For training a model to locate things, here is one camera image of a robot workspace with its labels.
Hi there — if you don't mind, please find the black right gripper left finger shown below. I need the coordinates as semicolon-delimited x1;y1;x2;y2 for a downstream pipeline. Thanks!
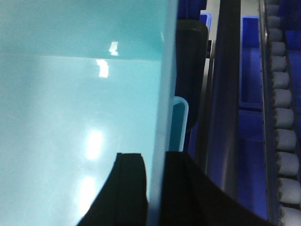
78;153;148;226

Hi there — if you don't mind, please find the white roller track right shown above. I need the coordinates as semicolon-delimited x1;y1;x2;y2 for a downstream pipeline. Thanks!
259;0;301;226

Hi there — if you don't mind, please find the light teal plastic bin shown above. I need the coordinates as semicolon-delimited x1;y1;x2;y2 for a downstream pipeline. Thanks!
0;0;178;226

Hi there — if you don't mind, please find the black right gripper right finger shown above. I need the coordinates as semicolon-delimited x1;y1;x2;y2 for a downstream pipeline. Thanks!
160;151;270;226

